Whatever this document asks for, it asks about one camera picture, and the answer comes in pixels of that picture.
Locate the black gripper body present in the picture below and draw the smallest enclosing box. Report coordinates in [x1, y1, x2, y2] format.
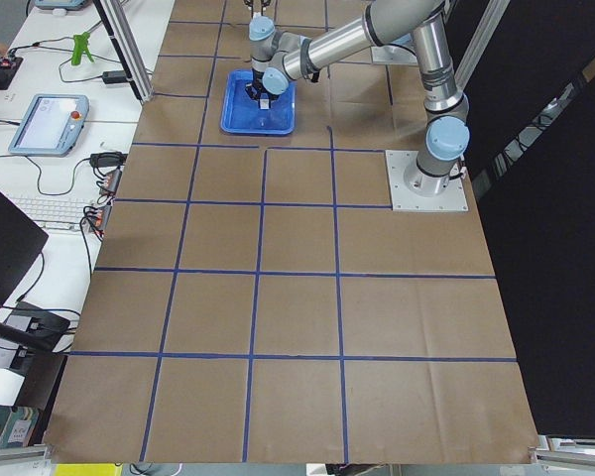
[245, 71, 278, 104]

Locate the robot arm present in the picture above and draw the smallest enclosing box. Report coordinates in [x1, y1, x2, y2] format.
[245, 1, 470, 197]

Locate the blue plastic tray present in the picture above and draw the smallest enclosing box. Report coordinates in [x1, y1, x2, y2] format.
[220, 69, 296, 136]

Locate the black power adapter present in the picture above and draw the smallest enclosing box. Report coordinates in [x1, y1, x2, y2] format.
[101, 70, 128, 84]

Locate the teach pendant tablet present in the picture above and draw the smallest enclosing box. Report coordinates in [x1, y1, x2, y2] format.
[8, 93, 89, 157]

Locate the white keyboard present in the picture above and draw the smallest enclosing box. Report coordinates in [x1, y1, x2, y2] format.
[7, 194, 95, 232]

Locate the black monitor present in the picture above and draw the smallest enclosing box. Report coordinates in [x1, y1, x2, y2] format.
[0, 191, 69, 352]

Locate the left aluminium frame post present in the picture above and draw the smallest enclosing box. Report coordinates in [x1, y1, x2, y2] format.
[93, 0, 154, 104]

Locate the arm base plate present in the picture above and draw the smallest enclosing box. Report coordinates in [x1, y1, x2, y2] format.
[385, 150, 469, 213]

